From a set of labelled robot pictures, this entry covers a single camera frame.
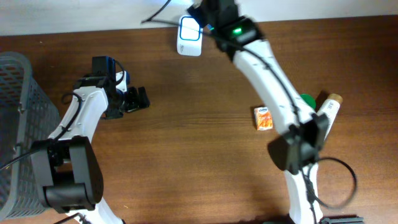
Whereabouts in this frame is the orange small packet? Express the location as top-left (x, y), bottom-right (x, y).
top-left (254, 107), bottom-right (274, 131)

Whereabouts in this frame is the green lid jar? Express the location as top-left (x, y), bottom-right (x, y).
top-left (300, 94), bottom-right (317, 110)

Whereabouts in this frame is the black camera cable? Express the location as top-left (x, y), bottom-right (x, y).
top-left (0, 91), bottom-right (84, 224)
top-left (140, 0), bottom-right (358, 224)

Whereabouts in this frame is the white tube with cork cap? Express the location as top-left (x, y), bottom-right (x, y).
top-left (317, 93), bottom-right (343, 139)

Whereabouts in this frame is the black left camera cable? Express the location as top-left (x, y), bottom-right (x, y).
top-left (0, 91), bottom-right (84, 224)

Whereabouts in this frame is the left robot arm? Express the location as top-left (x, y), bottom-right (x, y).
top-left (30, 56), bottom-right (150, 223)

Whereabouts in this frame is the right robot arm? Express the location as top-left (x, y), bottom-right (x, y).
top-left (187, 1), bottom-right (329, 223)

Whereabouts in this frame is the white barcode scanner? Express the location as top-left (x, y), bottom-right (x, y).
top-left (177, 15), bottom-right (203, 57)

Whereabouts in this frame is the black right camera cable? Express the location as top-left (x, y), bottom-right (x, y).
top-left (140, 0), bottom-right (358, 224)

